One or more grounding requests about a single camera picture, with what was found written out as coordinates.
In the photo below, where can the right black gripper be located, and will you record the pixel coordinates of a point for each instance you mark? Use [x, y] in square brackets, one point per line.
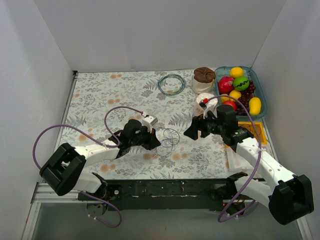
[201, 126]

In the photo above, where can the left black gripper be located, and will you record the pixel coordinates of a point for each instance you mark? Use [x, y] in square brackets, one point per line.
[149, 137]

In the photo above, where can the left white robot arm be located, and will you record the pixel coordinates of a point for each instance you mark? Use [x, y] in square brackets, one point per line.
[64, 169]

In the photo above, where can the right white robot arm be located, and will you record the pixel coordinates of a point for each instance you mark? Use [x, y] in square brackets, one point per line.
[265, 165]

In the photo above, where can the white toilet paper roll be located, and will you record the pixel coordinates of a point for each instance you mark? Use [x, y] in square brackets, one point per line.
[197, 109]

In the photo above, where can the small yellow lemon left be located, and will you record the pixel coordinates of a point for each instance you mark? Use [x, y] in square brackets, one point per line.
[224, 98]

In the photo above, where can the red apple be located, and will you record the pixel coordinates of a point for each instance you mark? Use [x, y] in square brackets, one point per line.
[230, 103]

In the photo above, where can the white plastic bin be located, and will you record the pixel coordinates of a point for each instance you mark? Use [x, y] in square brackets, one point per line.
[232, 160]

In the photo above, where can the brown topped white jar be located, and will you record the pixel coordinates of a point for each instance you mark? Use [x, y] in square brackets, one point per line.
[203, 80]

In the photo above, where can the yellow lemon centre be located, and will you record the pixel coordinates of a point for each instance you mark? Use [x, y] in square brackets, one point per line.
[234, 95]

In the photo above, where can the red pomegranate fruit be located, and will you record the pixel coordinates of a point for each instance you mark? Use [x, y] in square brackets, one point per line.
[225, 85]

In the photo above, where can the teal fruit basket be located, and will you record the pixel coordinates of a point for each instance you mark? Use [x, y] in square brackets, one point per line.
[251, 75]

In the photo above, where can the dark purple grapes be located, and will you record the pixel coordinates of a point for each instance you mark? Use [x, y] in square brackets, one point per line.
[245, 97]

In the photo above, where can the floral table mat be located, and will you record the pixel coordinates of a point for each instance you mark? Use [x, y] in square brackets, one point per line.
[103, 102]

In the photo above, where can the yellow plastic bin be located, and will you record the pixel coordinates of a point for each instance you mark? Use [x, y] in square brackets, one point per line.
[257, 130]

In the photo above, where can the yellow mango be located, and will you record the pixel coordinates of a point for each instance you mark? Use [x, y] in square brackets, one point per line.
[255, 106]

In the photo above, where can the yellow orange fruit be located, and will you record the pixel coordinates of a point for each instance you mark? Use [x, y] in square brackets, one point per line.
[236, 72]

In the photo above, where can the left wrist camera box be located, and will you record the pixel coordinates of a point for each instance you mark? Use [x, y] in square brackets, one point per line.
[148, 121]

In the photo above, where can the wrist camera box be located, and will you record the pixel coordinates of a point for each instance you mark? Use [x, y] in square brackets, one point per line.
[148, 121]
[208, 104]

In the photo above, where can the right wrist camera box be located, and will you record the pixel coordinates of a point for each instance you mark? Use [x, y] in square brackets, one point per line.
[208, 104]

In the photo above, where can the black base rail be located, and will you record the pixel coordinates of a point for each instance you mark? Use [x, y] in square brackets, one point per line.
[161, 194]

